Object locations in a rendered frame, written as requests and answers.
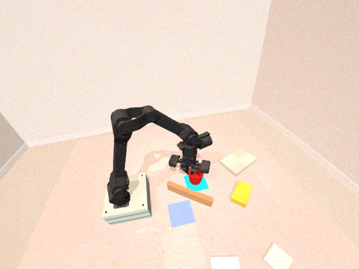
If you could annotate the red cup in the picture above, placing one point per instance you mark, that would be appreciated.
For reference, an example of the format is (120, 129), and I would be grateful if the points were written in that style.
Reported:
(196, 177)

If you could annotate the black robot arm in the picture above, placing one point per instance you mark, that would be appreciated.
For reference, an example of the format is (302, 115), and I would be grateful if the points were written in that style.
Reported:
(122, 128)

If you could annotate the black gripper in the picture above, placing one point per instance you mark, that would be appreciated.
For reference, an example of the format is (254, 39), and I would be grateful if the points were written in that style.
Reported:
(186, 162)

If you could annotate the yellow rectangular block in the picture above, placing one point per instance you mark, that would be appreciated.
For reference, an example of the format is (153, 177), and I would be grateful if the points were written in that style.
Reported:
(241, 194)

